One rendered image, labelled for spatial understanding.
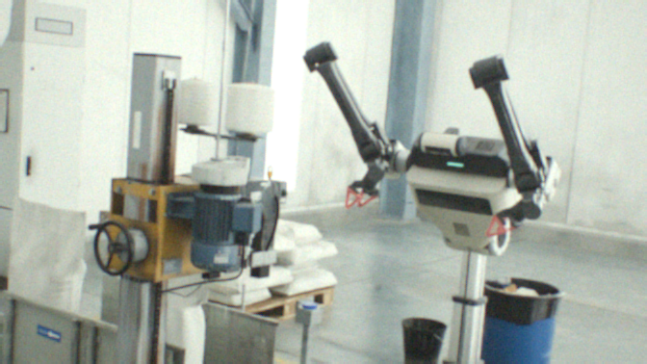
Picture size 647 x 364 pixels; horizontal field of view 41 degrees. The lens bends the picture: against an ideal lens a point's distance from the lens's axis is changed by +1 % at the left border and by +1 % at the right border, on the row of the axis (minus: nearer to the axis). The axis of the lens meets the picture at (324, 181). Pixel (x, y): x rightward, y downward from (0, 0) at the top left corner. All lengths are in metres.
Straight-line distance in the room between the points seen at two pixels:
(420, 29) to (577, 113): 2.35
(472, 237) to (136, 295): 1.22
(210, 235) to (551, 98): 8.65
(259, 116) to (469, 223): 0.88
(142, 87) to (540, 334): 2.95
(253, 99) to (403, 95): 8.94
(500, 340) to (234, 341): 1.85
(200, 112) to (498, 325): 2.56
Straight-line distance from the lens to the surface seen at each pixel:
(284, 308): 6.29
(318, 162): 10.45
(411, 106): 11.62
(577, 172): 10.97
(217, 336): 3.74
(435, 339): 5.47
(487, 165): 3.01
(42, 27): 6.73
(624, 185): 10.80
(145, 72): 2.83
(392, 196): 11.79
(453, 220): 3.16
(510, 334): 4.97
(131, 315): 2.94
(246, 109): 2.80
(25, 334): 3.82
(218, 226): 2.74
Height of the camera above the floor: 1.69
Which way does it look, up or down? 6 degrees down
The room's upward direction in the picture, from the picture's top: 5 degrees clockwise
